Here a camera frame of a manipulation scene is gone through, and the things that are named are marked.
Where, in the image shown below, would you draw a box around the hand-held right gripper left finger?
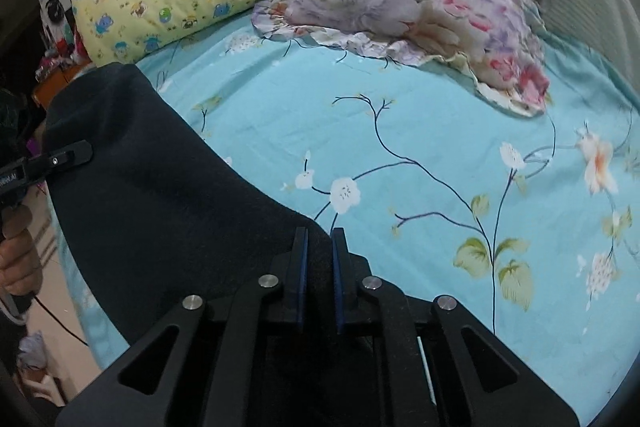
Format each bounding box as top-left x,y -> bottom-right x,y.
56,227 -> 309,427

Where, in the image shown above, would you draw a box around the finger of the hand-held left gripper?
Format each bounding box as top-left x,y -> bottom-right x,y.
27,140 -> 94,184

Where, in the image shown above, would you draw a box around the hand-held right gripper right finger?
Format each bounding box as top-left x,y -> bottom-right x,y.
331,227 -> 581,427

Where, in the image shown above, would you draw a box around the dark navy pants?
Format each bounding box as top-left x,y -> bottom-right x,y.
42,62 -> 426,427

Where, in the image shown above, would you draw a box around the person's left hand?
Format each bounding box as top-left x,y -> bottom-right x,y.
0,205 -> 44,298

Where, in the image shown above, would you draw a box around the orange wooden cabinet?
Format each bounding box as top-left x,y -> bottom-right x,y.
32,66 -> 93,110

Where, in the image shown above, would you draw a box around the light blue floral bed sheet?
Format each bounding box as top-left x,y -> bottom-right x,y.
47,9 -> 640,427

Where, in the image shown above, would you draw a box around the pink floral pillow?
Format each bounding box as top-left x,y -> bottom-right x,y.
251,0 -> 558,118

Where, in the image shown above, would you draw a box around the black cable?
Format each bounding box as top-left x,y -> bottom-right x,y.
31,294 -> 90,348

